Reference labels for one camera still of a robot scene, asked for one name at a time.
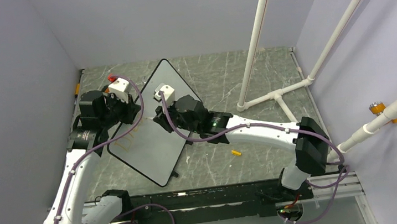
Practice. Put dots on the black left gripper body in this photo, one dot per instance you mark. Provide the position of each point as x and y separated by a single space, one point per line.
118 111

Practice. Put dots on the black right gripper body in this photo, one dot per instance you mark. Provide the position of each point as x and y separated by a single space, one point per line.
179 122

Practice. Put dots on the white whiteboard black frame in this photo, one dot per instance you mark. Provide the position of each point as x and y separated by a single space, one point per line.
149 149

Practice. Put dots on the yellow marker cap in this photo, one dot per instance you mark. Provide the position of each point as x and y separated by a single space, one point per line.
236 153

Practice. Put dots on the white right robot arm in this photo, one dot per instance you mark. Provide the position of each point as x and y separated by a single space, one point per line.
305 139

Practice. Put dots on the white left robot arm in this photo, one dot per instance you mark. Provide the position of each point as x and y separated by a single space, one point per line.
82 155

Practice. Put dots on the orange-black screwdriver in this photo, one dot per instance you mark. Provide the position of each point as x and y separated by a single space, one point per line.
77 90

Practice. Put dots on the orange clamp on pipe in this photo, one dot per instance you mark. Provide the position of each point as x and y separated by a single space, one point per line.
377 108

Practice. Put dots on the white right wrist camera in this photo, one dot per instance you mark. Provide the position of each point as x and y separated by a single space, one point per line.
165 95

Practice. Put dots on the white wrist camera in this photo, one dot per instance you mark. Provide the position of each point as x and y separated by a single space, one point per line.
119 86
165 95

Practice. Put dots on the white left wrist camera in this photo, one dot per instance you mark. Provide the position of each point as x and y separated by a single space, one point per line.
119 86

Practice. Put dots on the white PVC pipe frame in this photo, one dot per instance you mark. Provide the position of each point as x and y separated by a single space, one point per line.
287 18

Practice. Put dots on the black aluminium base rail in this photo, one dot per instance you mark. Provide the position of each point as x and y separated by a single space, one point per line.
261 198

